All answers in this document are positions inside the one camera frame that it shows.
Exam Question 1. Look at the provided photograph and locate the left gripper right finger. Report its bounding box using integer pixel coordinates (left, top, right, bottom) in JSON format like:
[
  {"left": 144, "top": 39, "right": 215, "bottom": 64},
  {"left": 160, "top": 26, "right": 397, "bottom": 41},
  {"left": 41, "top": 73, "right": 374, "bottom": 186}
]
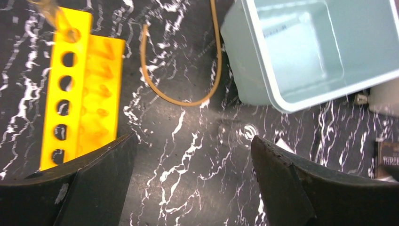
[{"left": 251, "top": 136, "right": 399, "bottom": 226}]

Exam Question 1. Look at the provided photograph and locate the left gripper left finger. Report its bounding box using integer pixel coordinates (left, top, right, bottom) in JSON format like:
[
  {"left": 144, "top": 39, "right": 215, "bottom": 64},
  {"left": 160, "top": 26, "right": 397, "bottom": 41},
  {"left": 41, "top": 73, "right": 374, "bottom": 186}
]
[{"left": 0, "top": 132, "right": 138, "bottom": 226}]

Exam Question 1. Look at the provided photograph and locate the glass test tube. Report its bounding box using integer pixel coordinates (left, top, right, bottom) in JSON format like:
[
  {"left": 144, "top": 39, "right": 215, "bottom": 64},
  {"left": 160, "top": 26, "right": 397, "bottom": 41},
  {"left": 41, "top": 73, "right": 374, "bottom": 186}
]
[{"left": 28, "top": 0, "right": 80, "bottom": 43}]

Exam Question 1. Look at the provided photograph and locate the clear glass beaker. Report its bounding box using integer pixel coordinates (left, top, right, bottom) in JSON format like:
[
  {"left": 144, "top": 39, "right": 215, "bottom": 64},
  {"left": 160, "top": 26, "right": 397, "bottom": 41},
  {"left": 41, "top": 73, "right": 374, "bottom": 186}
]
[{"left": 218, "top": 122, "right": 259, "bottom": 150}]

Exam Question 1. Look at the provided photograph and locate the clear plastic packet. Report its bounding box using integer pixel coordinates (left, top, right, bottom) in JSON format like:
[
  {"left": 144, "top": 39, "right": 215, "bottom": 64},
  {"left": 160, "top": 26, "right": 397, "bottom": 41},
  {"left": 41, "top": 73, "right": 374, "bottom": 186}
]
[{"left": 275, "top": 138, "right": 296, "bottom": 154}]

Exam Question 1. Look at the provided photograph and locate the yellow test tube rack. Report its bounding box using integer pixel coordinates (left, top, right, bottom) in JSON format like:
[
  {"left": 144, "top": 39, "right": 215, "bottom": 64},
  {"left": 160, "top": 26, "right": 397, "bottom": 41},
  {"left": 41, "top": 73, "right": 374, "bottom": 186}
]
[{"left": 40, "top": 8, "right": 126, "bottom": 170}]

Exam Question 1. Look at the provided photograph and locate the dark book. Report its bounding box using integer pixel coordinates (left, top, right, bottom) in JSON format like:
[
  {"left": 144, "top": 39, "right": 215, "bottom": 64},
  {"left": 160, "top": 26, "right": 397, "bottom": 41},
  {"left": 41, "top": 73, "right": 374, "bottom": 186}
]
[{"left": 374, "top": 141, "right": 399, "bottom": 180}]

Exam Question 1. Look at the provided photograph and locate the cream cylindrical container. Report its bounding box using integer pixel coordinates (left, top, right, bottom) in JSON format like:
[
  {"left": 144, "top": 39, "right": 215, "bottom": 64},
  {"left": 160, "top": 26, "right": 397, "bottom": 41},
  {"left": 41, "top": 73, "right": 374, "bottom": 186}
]
[{"left": 368, "top": 78, "right": 399, "bottom": 117}]

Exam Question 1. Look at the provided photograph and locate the teal plastic bin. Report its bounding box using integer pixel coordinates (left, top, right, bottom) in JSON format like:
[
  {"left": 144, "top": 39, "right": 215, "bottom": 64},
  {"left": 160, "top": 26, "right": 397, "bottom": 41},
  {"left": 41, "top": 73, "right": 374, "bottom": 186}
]
[{"left": 220, "top": 0, "right": 399, "bottom": 113}]

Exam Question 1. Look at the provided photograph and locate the tan rubber tube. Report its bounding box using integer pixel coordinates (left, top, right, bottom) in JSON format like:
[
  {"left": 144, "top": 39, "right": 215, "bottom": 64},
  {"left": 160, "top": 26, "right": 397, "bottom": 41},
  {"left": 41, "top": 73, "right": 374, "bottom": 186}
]
[{"left": 139, "top": 0, "right": 223, "bottom": 107}]

